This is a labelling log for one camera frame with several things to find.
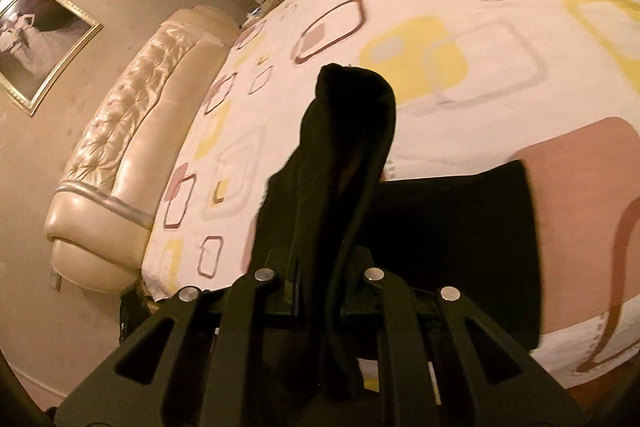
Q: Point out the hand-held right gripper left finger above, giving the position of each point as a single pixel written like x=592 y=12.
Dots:
x=245 y=307

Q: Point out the gold framed wall picture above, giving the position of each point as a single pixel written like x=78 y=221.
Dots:
x=42 y=42

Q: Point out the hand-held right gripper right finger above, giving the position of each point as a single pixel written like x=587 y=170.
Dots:
x=395 y=307

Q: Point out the bed with patterned sheet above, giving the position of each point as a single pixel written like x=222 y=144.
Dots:
x=475 y=47

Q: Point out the black studded pants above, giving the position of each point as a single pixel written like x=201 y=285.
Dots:
x=450 y=232

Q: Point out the cream tufted leather headboard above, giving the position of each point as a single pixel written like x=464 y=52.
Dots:
x=125 y=147

